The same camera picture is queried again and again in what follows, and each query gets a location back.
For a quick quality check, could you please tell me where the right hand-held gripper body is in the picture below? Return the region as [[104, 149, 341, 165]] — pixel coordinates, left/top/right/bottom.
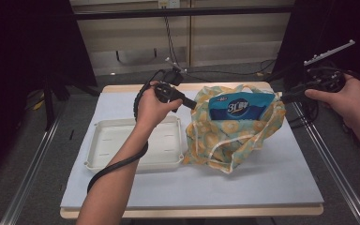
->
[[304, 38, 356, 93]]

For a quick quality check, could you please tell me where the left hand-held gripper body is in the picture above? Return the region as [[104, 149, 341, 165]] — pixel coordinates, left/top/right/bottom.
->
[[154, 56, 188, 104]]

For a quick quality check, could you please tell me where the lemon print fabric bag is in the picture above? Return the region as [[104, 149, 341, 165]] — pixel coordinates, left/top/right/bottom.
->
[[182, 83, 287, 175]]

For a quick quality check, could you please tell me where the blue snack pouch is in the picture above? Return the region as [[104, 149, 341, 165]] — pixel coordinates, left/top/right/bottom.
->
[[207, 91, 277, 121]]

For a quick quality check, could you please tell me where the white plastic tray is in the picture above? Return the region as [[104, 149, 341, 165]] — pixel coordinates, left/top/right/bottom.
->
[[83, 115, 186, 174]]

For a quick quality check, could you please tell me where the person's left hand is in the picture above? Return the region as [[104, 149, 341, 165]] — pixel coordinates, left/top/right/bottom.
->
[[135, 80, 184, 132]]

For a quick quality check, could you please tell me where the person's right hand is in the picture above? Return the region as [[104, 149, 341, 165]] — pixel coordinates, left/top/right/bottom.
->
[[304, 74, 360, 132]]

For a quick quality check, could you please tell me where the black curtain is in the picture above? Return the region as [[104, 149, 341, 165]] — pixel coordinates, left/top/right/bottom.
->
[[0, 0, 98, 186], [271, 0, 360, 113]]

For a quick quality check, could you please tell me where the black horizontal bar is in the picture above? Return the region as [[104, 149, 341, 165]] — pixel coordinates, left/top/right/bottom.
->
[[71, 5, 296, 22]]

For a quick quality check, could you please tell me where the wooden table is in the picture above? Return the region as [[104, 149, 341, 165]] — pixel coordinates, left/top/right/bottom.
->
[[59, 82, 325, 219]]

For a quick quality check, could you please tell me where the black metal stand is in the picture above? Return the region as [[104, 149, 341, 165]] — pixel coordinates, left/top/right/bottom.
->
[[41, 74, 101, 130]]

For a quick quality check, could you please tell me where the black hanging wall cable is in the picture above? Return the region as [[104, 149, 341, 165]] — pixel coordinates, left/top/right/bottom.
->
[[163, 15, 278, 83]]

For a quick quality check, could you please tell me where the metal floor rail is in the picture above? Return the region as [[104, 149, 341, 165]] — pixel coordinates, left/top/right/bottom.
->
[[0, 102, 68, 225], [290, 93, 360, 225]]

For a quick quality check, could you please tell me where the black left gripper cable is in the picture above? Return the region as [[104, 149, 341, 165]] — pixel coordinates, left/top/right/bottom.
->
[[86, 68, 167, 194]]

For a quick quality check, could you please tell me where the white wall socket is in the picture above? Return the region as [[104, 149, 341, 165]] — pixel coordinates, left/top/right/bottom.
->
[[157, 0, 181, 9]]

